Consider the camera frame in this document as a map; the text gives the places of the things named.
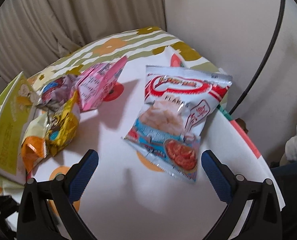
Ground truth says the black curved hoop rod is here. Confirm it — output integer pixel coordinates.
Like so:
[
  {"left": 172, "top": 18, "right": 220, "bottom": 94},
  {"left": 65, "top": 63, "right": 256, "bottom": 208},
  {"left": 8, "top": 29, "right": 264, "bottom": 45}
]
[{"left": 228, "top": 0, "right": 286, "bottom": 115}]

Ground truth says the purple and pink snack packet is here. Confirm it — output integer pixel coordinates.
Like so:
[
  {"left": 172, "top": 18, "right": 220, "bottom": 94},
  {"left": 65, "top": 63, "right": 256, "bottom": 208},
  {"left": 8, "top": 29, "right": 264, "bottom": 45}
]
[{"left": 37, "top": 76, "right": 76, "bottom": 110}]

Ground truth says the beige curtain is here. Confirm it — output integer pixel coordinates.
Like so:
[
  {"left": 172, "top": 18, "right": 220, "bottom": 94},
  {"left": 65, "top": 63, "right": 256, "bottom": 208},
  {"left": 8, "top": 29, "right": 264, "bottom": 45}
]
[{"left": 0, "top": 0, "right": 167, "bottom": 83}]

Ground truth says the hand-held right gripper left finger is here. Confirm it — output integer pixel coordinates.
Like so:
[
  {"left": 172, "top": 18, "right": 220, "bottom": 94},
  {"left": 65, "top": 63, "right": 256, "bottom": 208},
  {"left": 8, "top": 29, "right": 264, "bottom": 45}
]
[{"left": 17, "top": 149, "right": 99, "bottom": 240}]

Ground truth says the yellow snack packet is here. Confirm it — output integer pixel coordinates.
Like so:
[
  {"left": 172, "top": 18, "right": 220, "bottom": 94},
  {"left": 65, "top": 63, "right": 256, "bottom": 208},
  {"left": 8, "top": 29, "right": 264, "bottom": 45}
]
[{"left": 42, "top": 90, "right": 80, "bottom": 155}]

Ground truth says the striped floral blanket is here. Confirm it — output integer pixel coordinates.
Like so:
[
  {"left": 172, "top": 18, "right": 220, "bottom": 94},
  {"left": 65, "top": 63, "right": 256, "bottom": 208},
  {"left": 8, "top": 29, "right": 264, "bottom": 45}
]
[{"left": 26, "top": 26, "right": 220, "bottom": 98}]

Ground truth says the green cardboard box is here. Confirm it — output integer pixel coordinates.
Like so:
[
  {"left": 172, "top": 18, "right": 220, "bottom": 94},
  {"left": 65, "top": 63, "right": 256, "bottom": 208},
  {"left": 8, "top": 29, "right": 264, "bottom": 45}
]
[{"left": 0, "top": 71, "right": 43, "bottom": 183}]

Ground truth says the white and red flakes packet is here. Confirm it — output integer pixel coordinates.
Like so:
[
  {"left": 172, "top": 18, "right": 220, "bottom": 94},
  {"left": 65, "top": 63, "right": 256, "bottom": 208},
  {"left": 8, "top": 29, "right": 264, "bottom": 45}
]
[{"left": 121, "top": 65, "right": 233, "bottom": 184}]

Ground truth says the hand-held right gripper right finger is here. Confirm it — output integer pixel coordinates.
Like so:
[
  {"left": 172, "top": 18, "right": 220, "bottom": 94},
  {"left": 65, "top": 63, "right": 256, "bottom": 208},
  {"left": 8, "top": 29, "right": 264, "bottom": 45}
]
[{"left": 202, "top": 150, "right": 283, "bottom": 240}]

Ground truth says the orange and white snack packet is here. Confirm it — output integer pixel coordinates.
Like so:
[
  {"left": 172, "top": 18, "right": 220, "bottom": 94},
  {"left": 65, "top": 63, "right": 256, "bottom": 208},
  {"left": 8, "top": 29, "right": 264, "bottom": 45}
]
[{"left": 21, "top": 114, "right": 51, "bottom": 173}]

